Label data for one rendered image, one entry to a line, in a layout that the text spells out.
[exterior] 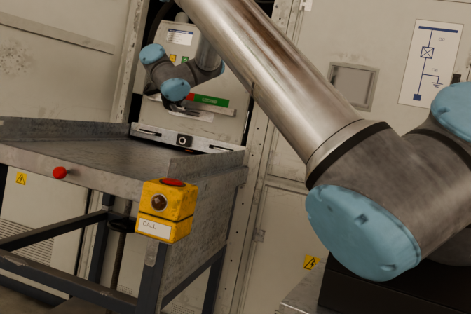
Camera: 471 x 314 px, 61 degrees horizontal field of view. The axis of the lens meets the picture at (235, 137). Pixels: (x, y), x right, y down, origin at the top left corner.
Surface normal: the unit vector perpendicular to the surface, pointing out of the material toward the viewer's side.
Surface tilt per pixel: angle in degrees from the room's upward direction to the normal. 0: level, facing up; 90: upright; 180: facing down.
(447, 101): 41
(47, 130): 90
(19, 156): 90
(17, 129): 90
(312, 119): 81
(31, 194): 90
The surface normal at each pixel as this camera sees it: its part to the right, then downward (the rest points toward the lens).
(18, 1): 0.73, 0.18
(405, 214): 0.18, -0.31
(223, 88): -0.29, 0.00
